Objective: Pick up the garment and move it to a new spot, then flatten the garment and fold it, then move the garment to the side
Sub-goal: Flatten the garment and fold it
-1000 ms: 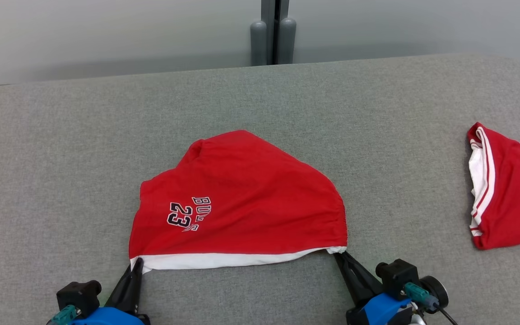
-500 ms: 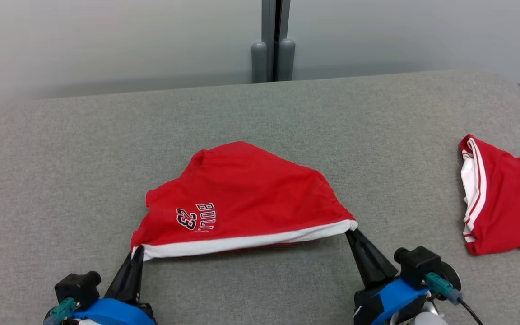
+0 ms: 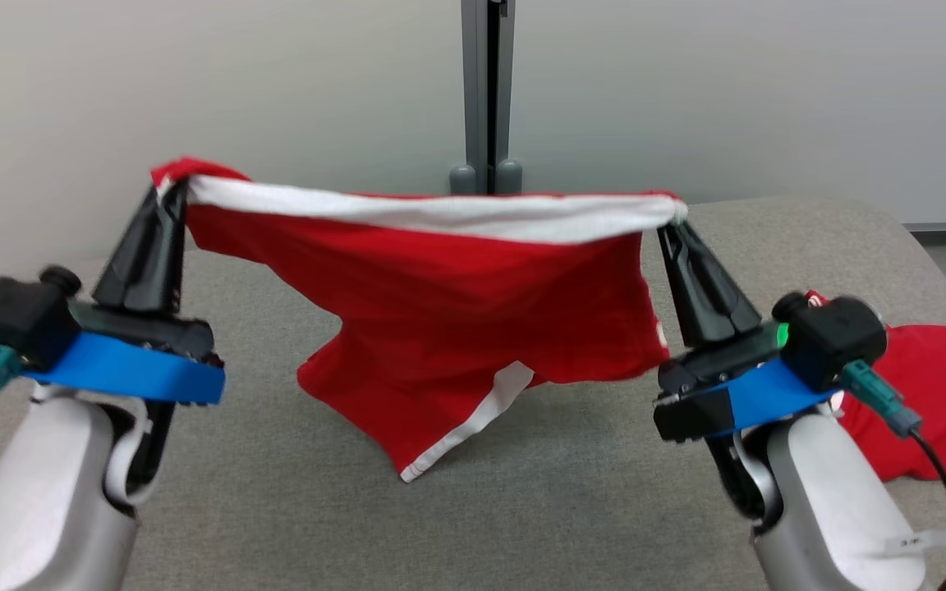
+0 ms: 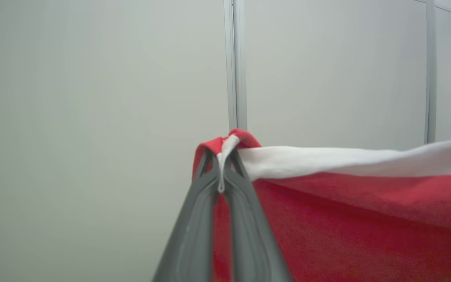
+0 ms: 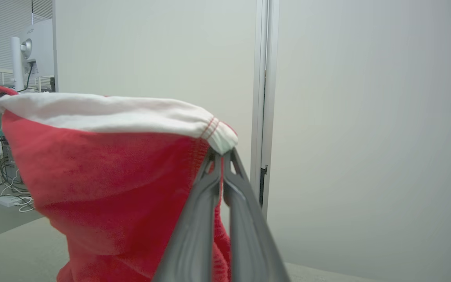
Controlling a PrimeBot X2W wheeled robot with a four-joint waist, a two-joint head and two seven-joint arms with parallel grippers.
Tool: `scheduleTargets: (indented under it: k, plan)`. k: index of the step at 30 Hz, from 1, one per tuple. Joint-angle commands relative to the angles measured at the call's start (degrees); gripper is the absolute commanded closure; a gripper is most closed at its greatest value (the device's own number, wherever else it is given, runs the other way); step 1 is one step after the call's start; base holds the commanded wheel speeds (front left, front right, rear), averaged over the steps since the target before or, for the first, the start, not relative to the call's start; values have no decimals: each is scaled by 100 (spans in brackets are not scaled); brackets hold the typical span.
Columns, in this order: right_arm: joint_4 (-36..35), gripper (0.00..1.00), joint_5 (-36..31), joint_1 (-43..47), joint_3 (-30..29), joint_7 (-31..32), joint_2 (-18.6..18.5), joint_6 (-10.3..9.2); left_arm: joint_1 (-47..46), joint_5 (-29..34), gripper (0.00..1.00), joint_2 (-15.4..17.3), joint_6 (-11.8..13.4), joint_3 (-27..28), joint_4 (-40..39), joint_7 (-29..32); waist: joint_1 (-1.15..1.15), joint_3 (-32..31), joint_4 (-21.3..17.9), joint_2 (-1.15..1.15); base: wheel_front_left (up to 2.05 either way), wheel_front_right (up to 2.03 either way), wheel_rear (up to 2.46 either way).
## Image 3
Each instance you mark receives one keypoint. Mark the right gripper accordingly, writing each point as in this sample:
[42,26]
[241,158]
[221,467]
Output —
[699,394]

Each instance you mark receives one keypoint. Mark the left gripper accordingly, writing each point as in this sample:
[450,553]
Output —
[153,332]

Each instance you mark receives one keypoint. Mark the red and white striped shirt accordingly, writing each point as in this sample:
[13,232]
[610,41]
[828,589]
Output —
[941,394]

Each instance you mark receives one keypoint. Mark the red shorts with white trim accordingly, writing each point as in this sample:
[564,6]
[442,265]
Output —
[440,312]

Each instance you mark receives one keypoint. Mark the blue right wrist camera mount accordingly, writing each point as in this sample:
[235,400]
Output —
[769,394]

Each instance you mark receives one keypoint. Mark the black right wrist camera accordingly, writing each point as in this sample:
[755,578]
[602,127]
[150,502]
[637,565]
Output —
[838,336]

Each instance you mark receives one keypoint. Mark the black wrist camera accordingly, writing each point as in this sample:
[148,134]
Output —
[838,336]
[13,316]

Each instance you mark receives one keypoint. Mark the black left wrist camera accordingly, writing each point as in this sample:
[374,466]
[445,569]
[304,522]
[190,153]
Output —
[13,316]

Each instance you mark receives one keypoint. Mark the grey partition post with feet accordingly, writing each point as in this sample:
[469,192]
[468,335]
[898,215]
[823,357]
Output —
[475,82]

